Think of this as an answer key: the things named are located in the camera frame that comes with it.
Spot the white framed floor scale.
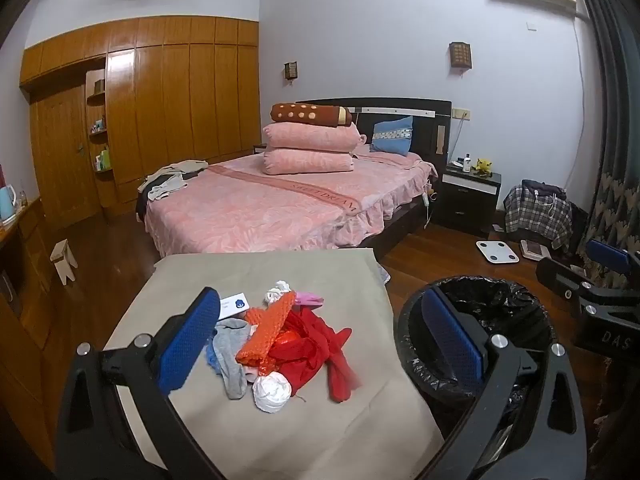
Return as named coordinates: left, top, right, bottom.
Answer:
left=520, top=239, right=551, bottom=261

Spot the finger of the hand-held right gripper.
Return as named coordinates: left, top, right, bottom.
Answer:
left=536, top=258, right=601, bottom=306
left=585, top=239, right=640, bottom=291

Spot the low wooden cabinet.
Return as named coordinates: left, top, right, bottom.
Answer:
left=0, top=197, right=57, bottom=461

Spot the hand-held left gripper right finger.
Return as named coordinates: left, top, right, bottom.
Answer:
left=420, top=290, right=588, bottom=480

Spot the beige clothes pile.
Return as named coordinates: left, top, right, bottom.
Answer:
left=145, top=160, right=210, bottom=201

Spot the dark hooded jacket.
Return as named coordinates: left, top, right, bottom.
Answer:
left=520, top=179, right=568, bottom=202

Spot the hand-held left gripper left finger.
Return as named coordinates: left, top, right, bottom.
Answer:
left=56, top=287, right=231, bottom=480

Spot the plaid bag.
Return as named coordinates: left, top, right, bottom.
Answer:
left=504, top=185, right=573, bottom=252

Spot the blue cushion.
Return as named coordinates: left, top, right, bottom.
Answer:
left=370, top=116, right=415, bottom=156

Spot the black woven waste bin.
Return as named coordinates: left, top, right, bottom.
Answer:
left=396, top=274, right=561, bottom=480

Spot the white tissue ball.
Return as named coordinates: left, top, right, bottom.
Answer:
left=252, top=372, right=292, bottom=413

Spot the white bathroom scale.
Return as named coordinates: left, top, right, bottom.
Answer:
left=475, top=240, right=511, bottom=265

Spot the white power cable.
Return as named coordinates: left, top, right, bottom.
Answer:
left=447, top=115, right=468, bottom=161

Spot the lower pink pillow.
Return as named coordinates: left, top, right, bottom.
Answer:
left=262, top=147, right=355, bottom=176

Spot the red cloth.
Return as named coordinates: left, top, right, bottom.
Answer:
left=270, top=307, right=362, bottom=403

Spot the grey sock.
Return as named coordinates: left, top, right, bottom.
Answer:
left=212, top=319, right=253, bottom=400

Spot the light blue kettle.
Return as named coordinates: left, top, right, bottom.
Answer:
left=0, top=185, right=18, bottom=223

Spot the dark nightstand with white stripe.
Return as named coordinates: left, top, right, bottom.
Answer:
left=432, top=164, right=502, bottom=238

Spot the dark wooden bed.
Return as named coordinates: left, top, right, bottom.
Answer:
left=137, top=97, right=453, bottom=261

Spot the small white tissue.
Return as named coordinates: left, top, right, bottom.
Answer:
left=264, top=280, right=292, bottom=305

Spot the black lined trash bin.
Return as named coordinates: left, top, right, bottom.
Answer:
left=400, top=276, right=556, bottom=406

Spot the black garment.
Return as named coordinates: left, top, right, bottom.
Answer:
left=137, top=170, right=201, bottom=213

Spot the orange mesh cloth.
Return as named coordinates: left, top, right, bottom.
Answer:
left=235, top=291, right=297, bottom=367

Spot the dark patterned curtain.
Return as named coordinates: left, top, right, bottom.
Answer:
left=565, top=0, right=640, bottom=286

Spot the pink bedspread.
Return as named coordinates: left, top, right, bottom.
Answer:
left=145, top=144, right=440, bottom=253

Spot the wooden wardrobe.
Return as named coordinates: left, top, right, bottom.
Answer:
left=20, top=15, right=261, bottom=221

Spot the brown dotted pillow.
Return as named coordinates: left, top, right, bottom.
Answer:
left=270, top=102, right=353, bottom=126

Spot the white card with blue logo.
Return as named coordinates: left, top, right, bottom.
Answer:
left=219, top=292, right=249, bottom=320

